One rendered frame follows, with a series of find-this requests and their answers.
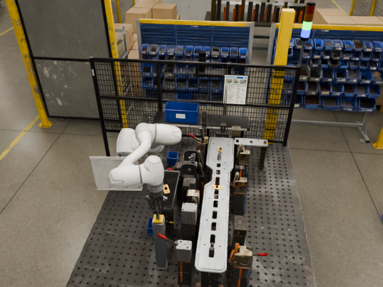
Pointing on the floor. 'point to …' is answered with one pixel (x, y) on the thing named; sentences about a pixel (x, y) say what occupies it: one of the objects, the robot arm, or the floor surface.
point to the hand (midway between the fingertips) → (157, 213)
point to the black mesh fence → (188, 93)
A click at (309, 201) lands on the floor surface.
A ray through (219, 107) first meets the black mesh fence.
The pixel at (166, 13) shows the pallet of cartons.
